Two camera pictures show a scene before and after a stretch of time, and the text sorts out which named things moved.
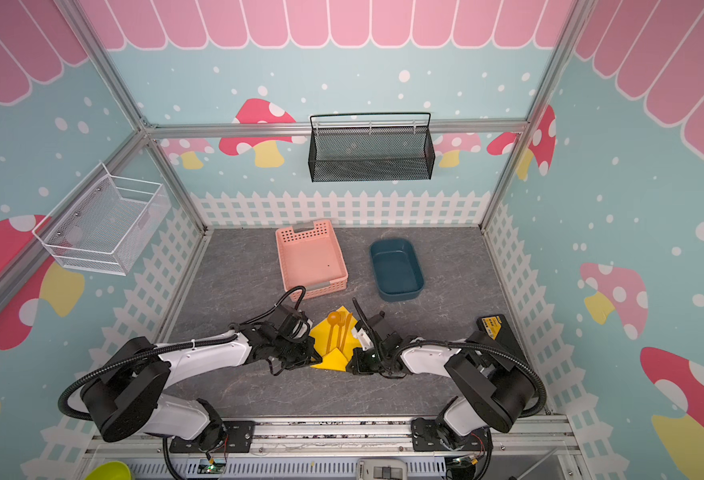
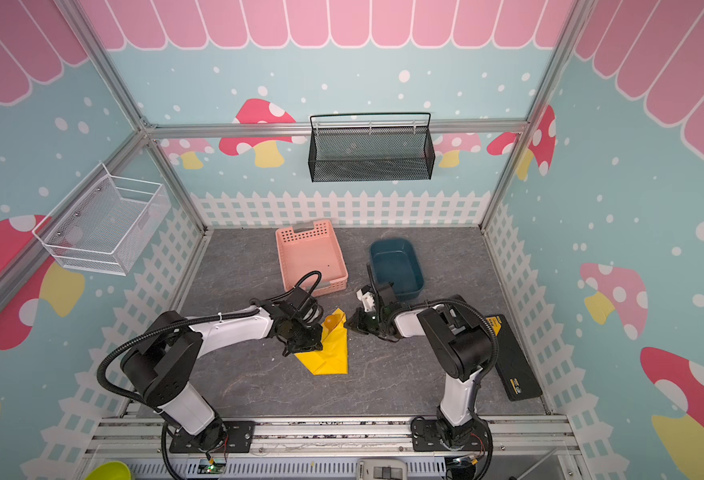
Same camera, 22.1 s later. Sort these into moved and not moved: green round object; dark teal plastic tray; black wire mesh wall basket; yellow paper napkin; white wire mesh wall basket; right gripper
Moved: right gripper; yellow paper napkin
Not moved: white wire mesh wall basket; black wire mesh wall basket; dark teal plastic tray; green round object
